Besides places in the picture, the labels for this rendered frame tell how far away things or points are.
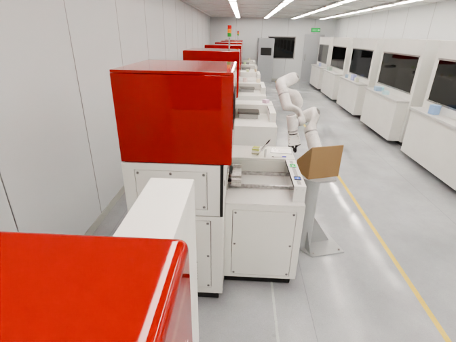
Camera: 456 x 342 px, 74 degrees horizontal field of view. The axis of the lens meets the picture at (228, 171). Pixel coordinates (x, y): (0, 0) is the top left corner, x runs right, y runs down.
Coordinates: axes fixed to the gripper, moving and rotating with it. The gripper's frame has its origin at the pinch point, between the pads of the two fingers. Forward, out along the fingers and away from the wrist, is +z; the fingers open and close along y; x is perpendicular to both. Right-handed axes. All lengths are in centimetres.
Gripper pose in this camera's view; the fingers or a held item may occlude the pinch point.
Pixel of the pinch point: (294, 150)
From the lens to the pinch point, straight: 271.7
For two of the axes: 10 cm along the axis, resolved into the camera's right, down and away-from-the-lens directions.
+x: 0.5, -4.1, 9.1
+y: 9.8, -1.5, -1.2
